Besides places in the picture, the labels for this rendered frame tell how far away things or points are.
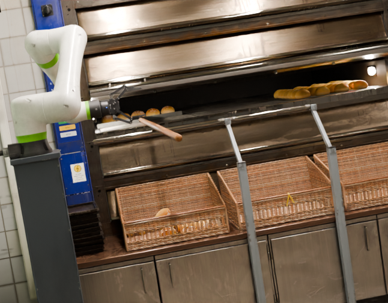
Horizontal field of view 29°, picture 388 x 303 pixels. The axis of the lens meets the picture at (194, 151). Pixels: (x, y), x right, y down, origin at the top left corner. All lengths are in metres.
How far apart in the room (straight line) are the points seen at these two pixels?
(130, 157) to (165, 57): 0.61
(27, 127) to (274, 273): 1.59
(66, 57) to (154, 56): 1.14
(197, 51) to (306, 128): 0.79
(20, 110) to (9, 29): 1.25
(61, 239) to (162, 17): 1.67
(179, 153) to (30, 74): 0.96
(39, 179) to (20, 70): 1.30
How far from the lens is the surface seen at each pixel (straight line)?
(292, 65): 4.35
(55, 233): 3.19
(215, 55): 4.40
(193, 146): 4.39
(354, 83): 4.81
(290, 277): 4.06
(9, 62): 4.35
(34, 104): 3.16
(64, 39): 3.40
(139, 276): 3.92
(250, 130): 4.46
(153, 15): 4.37
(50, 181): 3.16
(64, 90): 3.15
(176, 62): 4.36
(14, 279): 4.49
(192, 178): 4.37
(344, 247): 4.05
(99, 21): 4.35
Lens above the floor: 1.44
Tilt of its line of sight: 6 degrees down
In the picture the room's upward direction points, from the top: 9 degrees counter-clockwise
